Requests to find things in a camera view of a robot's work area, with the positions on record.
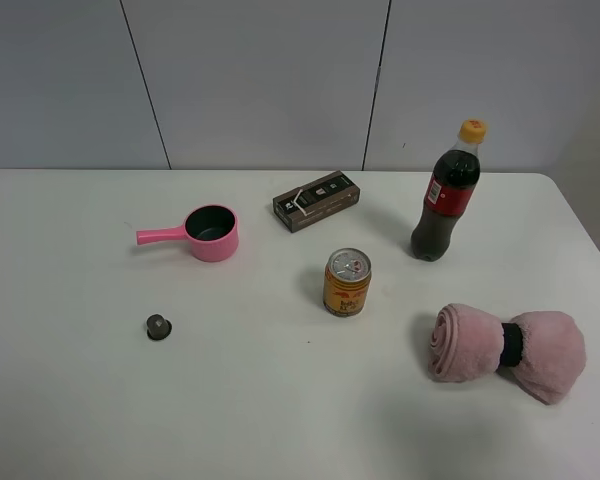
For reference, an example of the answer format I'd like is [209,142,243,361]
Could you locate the brown coffee capsule box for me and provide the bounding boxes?
[272,171,361,233]

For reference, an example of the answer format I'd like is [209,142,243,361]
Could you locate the gold drink can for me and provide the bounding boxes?
[323,248,372,317]

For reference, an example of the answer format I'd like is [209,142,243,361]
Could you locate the pink toy saucepan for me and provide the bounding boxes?
[136,204,239,263]

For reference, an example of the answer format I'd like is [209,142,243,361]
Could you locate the cola bottle yellow cap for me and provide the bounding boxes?
[410,119,487,262]

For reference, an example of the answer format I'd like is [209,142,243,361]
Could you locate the dark coffee capsule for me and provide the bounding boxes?
[145,314,172,341]

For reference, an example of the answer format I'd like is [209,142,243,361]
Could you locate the rolled pink towel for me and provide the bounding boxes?
[429,304,587,405]

